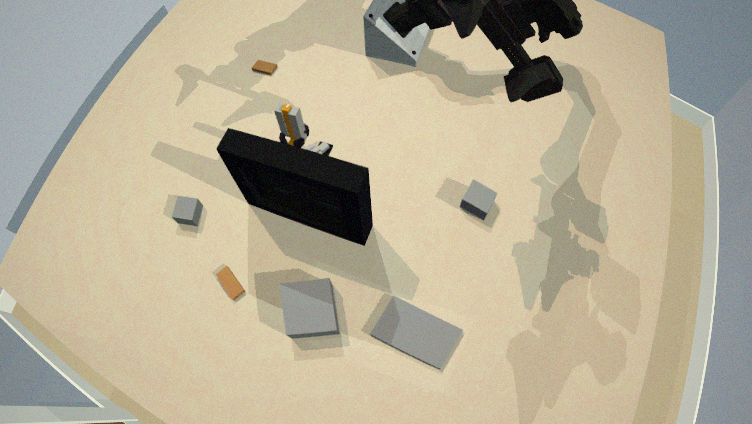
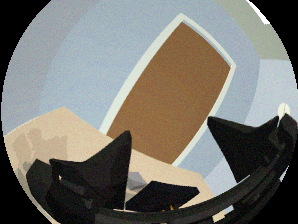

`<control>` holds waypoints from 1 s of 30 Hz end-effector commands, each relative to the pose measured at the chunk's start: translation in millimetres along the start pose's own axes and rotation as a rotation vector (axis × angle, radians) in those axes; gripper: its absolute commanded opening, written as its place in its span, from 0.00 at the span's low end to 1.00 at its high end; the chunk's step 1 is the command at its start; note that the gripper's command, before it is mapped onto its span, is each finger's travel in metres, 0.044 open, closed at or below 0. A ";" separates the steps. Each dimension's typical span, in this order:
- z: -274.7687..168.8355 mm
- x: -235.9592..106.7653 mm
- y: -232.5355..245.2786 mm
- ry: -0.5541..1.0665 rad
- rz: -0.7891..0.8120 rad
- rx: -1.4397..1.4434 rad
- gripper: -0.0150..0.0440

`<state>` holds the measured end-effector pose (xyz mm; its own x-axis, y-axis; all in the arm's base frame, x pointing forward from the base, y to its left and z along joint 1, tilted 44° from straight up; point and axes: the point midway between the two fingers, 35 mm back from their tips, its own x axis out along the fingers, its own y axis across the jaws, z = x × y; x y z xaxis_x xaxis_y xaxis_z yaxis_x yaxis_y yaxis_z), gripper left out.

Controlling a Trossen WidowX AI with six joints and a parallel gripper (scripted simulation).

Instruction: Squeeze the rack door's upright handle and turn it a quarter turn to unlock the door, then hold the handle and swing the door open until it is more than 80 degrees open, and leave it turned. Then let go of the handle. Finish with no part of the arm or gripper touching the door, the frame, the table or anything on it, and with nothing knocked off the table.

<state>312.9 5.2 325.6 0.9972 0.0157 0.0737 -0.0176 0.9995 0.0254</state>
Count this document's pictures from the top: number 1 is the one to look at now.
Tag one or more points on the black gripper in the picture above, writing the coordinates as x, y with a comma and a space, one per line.
506, 26

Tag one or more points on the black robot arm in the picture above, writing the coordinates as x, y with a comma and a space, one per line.
560, 16

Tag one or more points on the brown flat rectangular block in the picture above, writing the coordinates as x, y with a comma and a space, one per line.
264, 67

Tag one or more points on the orange rectangular block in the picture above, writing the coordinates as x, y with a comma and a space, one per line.
230, 283

